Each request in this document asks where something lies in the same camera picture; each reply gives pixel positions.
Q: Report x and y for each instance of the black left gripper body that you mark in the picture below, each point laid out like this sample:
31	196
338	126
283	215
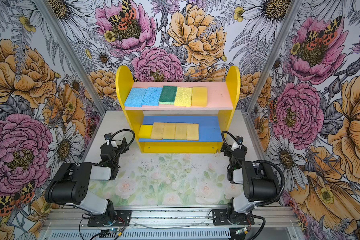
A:
121	148

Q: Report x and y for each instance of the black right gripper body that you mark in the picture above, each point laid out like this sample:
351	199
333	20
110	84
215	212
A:
228	153

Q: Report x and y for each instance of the bright yellow square sponge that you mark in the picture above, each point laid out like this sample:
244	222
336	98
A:
145	131

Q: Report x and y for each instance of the tan yellow sponge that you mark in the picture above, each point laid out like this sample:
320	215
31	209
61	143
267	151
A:
192	132
169	131
181	131

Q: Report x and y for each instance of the light blue sponge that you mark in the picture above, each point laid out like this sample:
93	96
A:
135	97

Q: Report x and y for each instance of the speckled yellow sponge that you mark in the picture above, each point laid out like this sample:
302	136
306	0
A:
183	97

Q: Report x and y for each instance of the green scouring sponge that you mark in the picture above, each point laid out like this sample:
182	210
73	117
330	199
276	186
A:
168	95

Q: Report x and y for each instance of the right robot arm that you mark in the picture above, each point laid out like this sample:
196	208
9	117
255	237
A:
262	181

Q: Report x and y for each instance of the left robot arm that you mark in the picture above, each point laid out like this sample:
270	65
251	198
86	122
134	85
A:
70	185

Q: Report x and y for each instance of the yellow shelf with coloured boards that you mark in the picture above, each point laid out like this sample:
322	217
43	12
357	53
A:
178	117

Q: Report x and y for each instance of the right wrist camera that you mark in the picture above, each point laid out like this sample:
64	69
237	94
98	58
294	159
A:
238	143

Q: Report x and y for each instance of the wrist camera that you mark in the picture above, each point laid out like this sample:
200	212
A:
108	138
238	143

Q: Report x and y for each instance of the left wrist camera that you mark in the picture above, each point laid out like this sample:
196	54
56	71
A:
108	138

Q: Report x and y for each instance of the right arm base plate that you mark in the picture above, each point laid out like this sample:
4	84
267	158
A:
221	217

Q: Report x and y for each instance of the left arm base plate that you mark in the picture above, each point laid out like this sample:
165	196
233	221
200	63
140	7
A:
121	219

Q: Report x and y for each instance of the right aluminium frame post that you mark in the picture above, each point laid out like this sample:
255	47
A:
279	40

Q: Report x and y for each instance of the aluminium frame post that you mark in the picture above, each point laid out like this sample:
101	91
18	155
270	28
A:
279	40
52	21

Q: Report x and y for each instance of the left aluminium frame post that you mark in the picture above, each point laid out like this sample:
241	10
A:
52	21

